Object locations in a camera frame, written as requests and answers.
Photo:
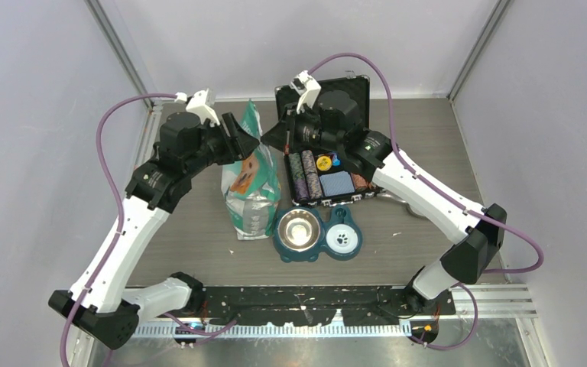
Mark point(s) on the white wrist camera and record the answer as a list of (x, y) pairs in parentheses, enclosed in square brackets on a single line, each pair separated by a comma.
[(201, 104), (308, 89)]

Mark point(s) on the teal double pet bowl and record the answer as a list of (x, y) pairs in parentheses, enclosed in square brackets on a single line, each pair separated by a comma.
[(301, 235)]

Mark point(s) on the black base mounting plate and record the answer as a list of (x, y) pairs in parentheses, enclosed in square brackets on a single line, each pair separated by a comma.
[(377, 305)]

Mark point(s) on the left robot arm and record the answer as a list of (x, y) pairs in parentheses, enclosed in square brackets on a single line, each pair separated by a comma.
[(109, 312)]

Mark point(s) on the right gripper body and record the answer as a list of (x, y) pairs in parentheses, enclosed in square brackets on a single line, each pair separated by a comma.
[(306, 131)]

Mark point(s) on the yellow big blind button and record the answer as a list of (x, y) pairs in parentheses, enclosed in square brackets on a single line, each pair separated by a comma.
[(324, 163)]

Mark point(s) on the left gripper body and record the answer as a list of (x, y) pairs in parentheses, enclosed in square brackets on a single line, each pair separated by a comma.
[(216, 146)]

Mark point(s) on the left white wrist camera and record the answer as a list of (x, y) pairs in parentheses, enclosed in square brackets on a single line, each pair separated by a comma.
[(201, 104)]

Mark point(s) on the black poker chip case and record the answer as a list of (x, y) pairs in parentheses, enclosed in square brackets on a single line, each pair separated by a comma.
[(302, 174)]

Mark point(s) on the green pet food bag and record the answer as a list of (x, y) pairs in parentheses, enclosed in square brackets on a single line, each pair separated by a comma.
[(252, 192)]

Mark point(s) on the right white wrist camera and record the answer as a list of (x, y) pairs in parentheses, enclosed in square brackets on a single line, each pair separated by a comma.
[(308, 89)]

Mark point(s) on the blue card deck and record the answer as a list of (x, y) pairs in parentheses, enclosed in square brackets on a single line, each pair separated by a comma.
[(338, 183)]

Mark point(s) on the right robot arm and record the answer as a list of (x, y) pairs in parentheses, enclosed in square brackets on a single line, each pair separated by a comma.
[(468, 225)]

